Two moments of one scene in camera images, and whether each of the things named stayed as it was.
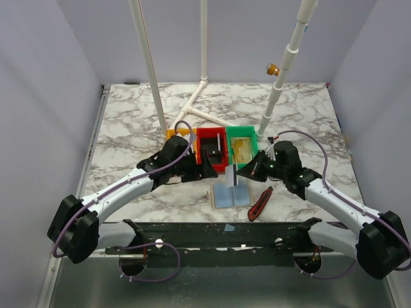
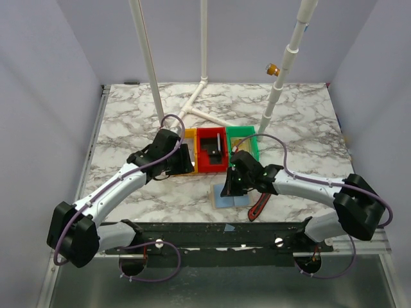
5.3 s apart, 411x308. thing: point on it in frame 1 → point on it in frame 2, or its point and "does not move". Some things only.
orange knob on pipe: [271, 69] does not move
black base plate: [267, 244] does not move
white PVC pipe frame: [310, 9] does not move
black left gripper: [196, 174] → [185, 166]
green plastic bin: [249, 136] does not move
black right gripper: [257, 166] → [234, 180]
